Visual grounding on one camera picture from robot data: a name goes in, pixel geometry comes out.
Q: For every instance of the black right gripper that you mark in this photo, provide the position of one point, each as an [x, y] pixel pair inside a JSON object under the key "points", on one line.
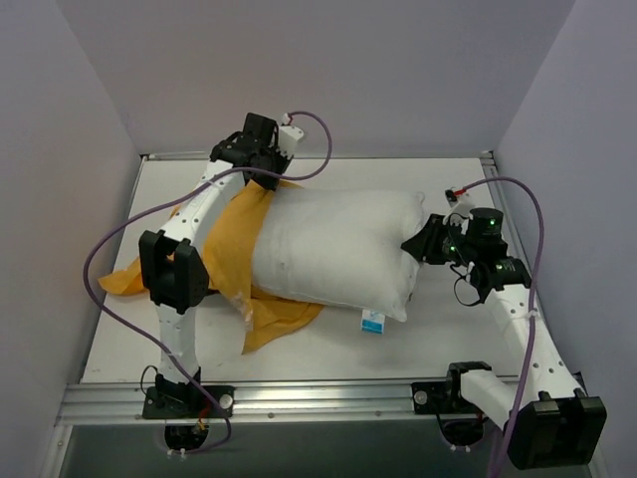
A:
{"points": [[433, 239]]}

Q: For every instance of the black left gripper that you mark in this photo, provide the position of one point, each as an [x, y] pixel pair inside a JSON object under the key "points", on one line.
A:
{"points": [[269, 175]]}

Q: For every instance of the yellow Mickey Mouse pillowcase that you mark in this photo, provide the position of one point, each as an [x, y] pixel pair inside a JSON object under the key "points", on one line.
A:
{"points": [[227, 256]]}

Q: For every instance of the white pillow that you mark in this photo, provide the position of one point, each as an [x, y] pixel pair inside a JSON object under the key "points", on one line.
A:
{"points": [[341, 248]]}

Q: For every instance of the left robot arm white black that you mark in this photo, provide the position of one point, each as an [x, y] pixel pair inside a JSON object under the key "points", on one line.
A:
{"points": [[172, 269]]}

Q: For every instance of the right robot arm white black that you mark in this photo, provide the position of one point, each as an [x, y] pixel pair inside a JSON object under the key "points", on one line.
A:
{"points": [[548, 419]]}

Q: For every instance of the blue white pillow label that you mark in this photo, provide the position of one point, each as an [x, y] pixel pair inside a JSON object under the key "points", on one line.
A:
{"points": [[372, 322]]}

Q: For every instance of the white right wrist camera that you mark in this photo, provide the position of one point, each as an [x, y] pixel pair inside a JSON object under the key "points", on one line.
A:
{"points": [[461, 203]]}

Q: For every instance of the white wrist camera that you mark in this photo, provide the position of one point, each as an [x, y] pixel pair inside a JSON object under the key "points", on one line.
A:
{"points": [[461, 203], [289, 136]]}

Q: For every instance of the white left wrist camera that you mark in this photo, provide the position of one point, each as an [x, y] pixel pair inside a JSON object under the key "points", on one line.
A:
{"points": [[289, 136]]}

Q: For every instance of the aluminium back frame rail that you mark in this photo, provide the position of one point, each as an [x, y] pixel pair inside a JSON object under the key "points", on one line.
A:
{"points": [[204, 155]]}

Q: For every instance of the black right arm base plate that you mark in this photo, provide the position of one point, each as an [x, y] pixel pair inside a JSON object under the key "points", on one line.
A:
{"points": [[438, 397]]}

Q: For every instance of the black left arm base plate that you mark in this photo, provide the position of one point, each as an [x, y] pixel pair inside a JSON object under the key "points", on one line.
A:
{"points": [[199, 401]]}

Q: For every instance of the aluminium front frame rail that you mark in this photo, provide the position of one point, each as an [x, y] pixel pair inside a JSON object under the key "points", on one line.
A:
{"points": [[253, 402]]}

